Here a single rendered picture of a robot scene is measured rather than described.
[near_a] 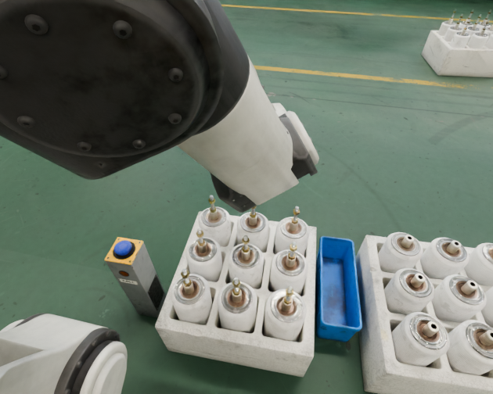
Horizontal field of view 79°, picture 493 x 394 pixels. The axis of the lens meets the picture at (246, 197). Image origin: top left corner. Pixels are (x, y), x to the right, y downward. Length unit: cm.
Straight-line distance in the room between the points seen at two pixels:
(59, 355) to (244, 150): 39
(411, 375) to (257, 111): 73
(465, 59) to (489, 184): 120
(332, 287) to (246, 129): 90
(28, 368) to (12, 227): 106
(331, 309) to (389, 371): 28
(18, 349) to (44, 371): 5
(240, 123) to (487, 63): 262
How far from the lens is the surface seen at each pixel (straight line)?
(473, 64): 275
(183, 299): 77
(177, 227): 122
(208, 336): 80
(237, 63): 21
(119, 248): 79
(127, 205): 136
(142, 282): 85
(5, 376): 46
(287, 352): 79
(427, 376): 87
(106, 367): 55
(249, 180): 29
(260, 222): 88
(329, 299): 106
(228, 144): 23
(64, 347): 53
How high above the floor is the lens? 93
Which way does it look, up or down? 46 degrees down
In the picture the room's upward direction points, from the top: straight up
